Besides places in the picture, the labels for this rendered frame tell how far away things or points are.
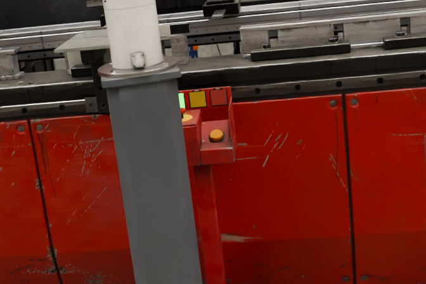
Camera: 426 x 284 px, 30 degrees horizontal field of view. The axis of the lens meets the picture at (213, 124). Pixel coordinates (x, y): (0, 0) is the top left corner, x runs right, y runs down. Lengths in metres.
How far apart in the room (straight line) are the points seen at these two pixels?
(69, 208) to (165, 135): 0.83
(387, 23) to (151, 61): 0.90
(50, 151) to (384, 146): 1.03
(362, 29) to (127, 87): 0.92
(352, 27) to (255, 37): 0.30
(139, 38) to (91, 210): 0.91
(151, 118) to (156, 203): 0.21
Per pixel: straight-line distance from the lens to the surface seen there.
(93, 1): 2.56
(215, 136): 2.24
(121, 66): 1.84
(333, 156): 2.44
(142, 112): 1.82
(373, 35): 2.48
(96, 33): 2.44
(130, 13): 1.80
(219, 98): 2.30
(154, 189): 1.88
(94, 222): 2.60
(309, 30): 2.47
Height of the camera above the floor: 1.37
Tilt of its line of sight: 16 degrees down
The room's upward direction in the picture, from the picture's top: 7 degrees counter-clockwise
